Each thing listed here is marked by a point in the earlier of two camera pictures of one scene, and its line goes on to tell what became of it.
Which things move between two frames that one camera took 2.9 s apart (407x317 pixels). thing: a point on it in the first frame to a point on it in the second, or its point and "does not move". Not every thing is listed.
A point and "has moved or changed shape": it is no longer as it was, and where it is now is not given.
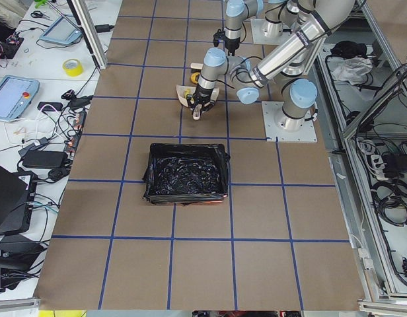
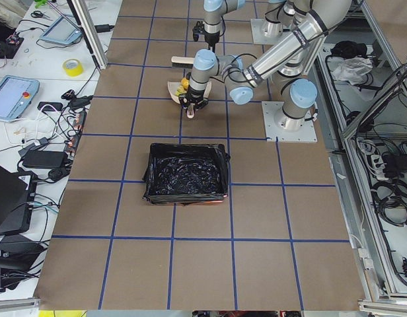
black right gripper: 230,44 to 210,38
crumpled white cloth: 353,69 does not move
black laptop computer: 12,195 does not move
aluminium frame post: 94,35 does not move
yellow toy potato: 193,76 has moved or changed shape
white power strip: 378,166 does not move
